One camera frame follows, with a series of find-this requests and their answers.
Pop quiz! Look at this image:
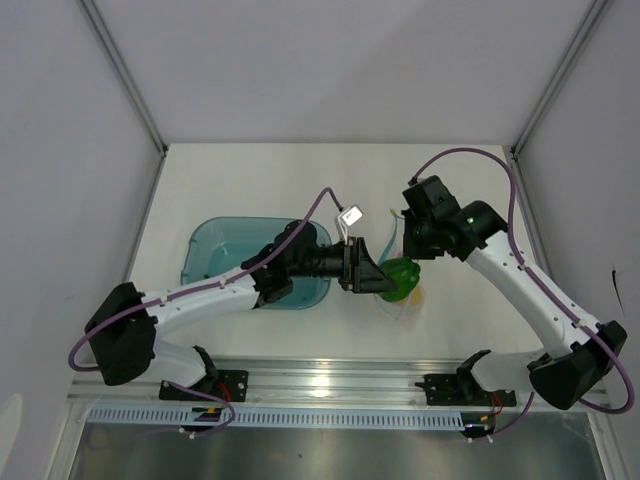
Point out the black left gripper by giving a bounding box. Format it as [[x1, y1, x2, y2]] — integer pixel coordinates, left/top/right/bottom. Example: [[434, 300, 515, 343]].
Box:
[[289, 237, 397, 294]]

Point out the green toy bell pepper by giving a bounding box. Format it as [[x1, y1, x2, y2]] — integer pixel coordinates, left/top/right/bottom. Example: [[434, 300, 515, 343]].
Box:
[[379, 257, 421, 303]]

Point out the clear zip top bag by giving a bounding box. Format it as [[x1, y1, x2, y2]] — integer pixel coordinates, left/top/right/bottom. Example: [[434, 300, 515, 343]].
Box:
[[375, 209, 425, 323]]

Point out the yellow toy orange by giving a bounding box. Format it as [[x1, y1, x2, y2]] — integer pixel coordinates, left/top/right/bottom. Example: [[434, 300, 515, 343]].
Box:
[[407, 288, 424, 308]]

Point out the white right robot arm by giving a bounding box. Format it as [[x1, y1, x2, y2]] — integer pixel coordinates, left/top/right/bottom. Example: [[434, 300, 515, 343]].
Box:
[[403, 176, 627, 410]]

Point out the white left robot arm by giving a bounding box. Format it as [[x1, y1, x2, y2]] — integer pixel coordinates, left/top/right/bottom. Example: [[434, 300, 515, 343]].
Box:
[[85, 220, 397, 400]]

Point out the teal plastic tray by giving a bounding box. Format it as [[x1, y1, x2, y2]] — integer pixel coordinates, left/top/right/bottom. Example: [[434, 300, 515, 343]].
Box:
[[180, 216, 330, 310]]

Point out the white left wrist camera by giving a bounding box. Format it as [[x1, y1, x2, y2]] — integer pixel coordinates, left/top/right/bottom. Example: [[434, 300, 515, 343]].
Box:
[[334, 204, 364, 242]]

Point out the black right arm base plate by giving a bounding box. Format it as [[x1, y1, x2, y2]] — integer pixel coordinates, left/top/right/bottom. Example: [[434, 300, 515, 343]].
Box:
[[414, 373, 517, 407]]

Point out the aluminium rail base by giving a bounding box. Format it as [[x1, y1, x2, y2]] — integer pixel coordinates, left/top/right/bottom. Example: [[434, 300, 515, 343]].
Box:
[[67, 357, 614, 414]]

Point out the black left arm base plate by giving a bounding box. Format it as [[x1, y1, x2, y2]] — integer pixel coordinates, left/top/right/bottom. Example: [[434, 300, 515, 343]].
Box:
[[159, 370, 249, 402]]

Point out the white slotted cable duct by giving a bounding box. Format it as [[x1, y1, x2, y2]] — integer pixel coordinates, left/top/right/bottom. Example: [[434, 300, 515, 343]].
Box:
[[87, 404, 489, 432]]

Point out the right aluminium frame post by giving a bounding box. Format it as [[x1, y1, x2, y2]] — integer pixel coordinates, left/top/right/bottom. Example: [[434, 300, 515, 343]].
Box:
[[510, 0, 614, 160]]

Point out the aluminium frame post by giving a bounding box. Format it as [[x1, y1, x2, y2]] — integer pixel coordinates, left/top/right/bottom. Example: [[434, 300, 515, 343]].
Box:
[[76, 0, 168, 157], [510, 0, 614, 160]]

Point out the left aluminium frame post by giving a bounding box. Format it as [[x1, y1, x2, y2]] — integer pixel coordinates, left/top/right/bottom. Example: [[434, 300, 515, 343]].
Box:
[[76, 0, 168, 157]]

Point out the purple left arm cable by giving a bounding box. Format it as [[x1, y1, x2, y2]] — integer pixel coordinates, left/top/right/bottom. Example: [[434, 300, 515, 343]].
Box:
[[68, 187, 346, 439]]

